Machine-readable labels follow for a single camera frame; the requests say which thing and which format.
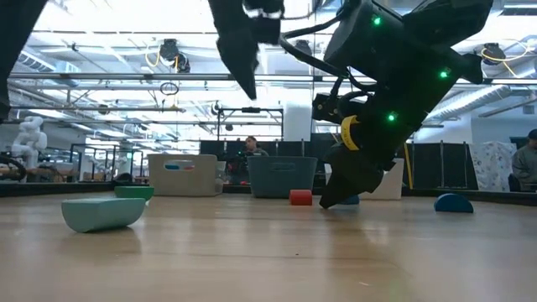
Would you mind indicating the black low partition panels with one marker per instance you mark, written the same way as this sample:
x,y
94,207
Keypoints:
x,y
293,149

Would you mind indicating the red small block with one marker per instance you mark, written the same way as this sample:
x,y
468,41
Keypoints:
x,y
300,197

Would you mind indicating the black partition with posts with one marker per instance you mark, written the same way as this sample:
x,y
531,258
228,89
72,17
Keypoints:
x,y
436,165

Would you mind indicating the green small block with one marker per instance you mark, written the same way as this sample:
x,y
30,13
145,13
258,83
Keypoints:
x,y
134,192

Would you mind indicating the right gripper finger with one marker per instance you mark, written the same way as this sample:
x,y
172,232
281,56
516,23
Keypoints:
x,y
361,174
332,184

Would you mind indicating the teal plastic bin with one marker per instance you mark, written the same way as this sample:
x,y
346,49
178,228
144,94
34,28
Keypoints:
x,y
281,184

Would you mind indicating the blue small block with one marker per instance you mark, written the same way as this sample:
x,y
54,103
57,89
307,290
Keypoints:
x,y
352,200
453,204

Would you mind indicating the pale turquoise small block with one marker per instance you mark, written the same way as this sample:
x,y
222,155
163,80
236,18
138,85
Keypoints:
x,y
100,215

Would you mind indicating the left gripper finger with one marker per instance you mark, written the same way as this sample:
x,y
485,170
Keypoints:
x,y
235,54
251,58

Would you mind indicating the yellow tape tag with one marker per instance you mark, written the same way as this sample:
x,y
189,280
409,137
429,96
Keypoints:
x,y
349,133

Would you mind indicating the white plastic bin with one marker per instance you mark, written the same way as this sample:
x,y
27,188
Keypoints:
x,y
392,189

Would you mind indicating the light grey plastic bin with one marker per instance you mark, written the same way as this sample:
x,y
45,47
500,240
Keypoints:
x,y
184,182

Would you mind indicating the black gantry frame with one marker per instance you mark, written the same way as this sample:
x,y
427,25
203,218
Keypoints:
x,y
251,110

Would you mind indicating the white pillar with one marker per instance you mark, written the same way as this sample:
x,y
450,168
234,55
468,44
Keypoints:
x,y
298,126

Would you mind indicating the person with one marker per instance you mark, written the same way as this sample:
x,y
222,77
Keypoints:
x,y
251,144
526,161

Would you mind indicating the white patterned sheet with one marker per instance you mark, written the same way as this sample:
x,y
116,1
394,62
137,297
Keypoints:
x,y
491,165

